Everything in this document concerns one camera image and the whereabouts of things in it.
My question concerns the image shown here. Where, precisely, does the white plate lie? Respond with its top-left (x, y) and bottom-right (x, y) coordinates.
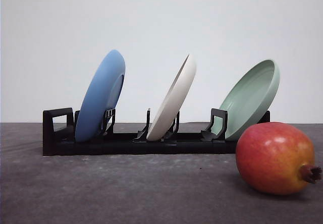
top-left (146, 55), bottom-right (197, 141)

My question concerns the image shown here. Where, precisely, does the red yellow pomegranate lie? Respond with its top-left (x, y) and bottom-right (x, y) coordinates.
top-left (236, 122), bottom-right (322, 196)

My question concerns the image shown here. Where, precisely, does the blue plate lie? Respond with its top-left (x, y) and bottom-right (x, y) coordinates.
top-left (75, 49), bottom-right (126, 143)

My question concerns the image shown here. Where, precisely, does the black dish rack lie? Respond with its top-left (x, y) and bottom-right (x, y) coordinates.
top-left (42, 107), bottom-right (237, 156)

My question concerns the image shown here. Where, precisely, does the green plate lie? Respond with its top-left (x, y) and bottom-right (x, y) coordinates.
top-left (212, 59), bottom-right (280, 139)

